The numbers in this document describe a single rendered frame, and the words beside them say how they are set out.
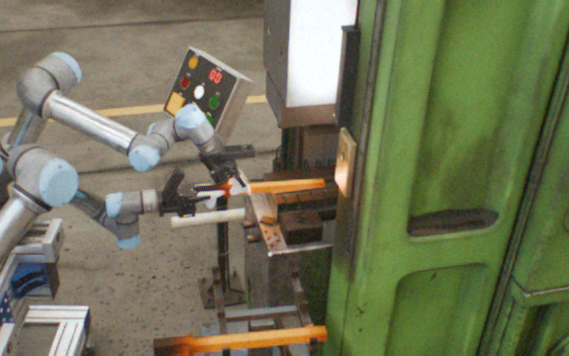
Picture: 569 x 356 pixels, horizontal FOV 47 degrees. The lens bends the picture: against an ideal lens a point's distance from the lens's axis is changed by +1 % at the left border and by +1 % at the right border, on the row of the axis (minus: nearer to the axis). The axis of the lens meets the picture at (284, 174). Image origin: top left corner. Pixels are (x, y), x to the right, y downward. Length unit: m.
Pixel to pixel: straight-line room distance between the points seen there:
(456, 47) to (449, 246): 0.57
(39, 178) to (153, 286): 1.56
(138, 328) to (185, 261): 0.48
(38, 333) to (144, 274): 0.69
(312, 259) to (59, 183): 0.79
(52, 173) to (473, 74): 1.08
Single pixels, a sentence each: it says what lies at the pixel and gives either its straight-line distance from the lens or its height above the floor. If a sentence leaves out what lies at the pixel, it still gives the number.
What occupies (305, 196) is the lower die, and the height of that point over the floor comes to 0.99.
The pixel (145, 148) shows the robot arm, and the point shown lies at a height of 1.26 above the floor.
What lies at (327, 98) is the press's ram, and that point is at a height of 1.38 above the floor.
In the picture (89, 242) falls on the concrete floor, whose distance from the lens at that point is 3.58.
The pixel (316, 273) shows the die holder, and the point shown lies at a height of 0.81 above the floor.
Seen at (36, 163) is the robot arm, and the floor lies 1.28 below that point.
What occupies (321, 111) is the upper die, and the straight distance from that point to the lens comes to 1.95.
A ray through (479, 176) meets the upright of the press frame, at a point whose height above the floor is 1.27.
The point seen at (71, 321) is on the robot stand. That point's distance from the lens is 2.85.
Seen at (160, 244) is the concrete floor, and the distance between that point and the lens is 3.50.
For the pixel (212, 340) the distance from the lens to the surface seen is 1.62.
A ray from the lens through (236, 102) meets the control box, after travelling 2.43.
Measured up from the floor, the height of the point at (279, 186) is 1.01.
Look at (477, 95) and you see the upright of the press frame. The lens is 1.69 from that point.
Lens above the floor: 2.24
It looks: 34 degrees down
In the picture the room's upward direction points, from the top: 3 degrees clockwise
